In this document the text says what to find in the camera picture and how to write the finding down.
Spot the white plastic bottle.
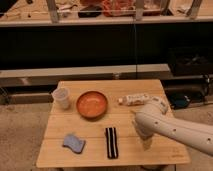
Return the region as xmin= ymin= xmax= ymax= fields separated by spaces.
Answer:
xmin=118 ymin=93 xmax=150 ymax=106

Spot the black object on shelf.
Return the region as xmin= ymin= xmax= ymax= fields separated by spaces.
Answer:
xmin=78 ymin=5 xmax=102 ymax=18

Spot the translucent plastic cup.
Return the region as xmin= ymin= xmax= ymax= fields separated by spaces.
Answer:
xmin=52 ymin=88 xmax=70 ymax=109

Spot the long shelf rail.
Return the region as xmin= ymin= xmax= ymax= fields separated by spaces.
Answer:
xmin=0 ymin=64 xmax=170 ymax=87

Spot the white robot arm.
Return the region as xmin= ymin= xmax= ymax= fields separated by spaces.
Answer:
xmin=134 ymin=96 xmax=213 ymax=156

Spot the blue sponge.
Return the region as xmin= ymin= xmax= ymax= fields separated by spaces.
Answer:
xmin=63 ymin=134 xmax=86 ymax=154

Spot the orange bowl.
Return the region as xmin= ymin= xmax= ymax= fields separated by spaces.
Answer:
xmin=76 ymin=91 xmax=108 ymax=119

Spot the black box on floor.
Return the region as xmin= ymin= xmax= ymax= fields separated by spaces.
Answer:
xmin=167 ymin=47 xmax=213 ymax=76

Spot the red object on shelf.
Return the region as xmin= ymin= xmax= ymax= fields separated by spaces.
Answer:
xmin=101 ymin=0 xmax=135 ymax=17

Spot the wooden folding table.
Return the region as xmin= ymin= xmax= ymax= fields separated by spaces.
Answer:
xmin=36 ymin=79 xmax=190 ymax=168

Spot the black striped eraser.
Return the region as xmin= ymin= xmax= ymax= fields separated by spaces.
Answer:
xmin=105 ymin=127 xmax=119 ymax=159

